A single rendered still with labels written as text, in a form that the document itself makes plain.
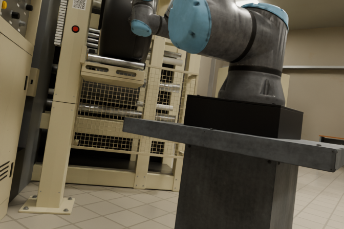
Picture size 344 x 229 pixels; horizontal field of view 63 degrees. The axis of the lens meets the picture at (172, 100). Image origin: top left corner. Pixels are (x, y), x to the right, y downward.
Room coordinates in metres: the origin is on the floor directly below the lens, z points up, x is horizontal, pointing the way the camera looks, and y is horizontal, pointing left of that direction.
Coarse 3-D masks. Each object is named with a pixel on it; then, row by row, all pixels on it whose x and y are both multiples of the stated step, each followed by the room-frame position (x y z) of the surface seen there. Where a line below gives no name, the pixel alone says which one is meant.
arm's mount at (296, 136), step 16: (192, 96) 0.78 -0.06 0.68; (192, 112) 0.77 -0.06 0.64; (208, 112) 0.74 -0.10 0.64; (224, 112) 0.72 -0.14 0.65; (240, 112) 0.69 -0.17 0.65; (256, 112) 0.67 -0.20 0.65; (272, 112) 0.65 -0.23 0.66; (288, 112) 0.70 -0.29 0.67; (224, 128) 0.71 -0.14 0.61; (240, 128) 0.69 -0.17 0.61; (256, 128) 0.67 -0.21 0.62; (272, 128) 0.64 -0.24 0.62; (288, 128) 0.71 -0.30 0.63
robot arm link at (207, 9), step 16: (176, 0) 0.71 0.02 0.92; (192, 0) 0.64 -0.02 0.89; (208, 0) 0.65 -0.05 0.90; (224, 0) 0.67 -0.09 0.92; (176, 16) 0.71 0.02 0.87; (192, 16) 0.64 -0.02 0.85; (208, 16) 0.64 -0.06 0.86; (224, 16) 0.66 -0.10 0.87; (240, 16) 0.69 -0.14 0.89; (176, 32) 0.71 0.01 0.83; (192, 32) 0.66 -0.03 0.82; (208, 32) 0.66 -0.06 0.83; (224, 32) 0.67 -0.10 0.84; (240, 32) 0.69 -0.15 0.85; (192, 48) 0.69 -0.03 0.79; (208, 48) 0.69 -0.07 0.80; (224, 48) 0.70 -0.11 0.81; (240, 48) 0.71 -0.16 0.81
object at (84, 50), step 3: (81, 48) 1.56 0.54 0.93; (84, 48) 1.56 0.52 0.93; (87, 48) 1.59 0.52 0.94; (81, 51) 1.56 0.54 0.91; (84, 51) 1.56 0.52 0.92; (87, 51) 1.61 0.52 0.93; (81, 54) 1.56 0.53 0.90; (84, 54) 1.56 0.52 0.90; (81, 57) 1.56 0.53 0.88; (84, 57) 1.56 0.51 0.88; (81, 60) 1.56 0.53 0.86; (84, 60) 1.56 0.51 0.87; (87, 60) 1.73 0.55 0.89; (81, 63) 1.59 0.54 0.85
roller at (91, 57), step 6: (90, 54) 1.61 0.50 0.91; (96, 54) 1.63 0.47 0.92; (90, 60) 1.62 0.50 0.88; (96, 60) 1.62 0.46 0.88; (102, 60) 1.62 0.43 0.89; (108, 60) 1.63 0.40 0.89; (114, 60) 1.64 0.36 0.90; (120, 60) 1.65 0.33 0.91; (126, 60) 1.66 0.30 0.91; (126, 66) 1.67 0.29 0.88; (132, 66) 1.67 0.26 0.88; (138, 66) 1.67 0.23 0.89; (144, 66) 1.68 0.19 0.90
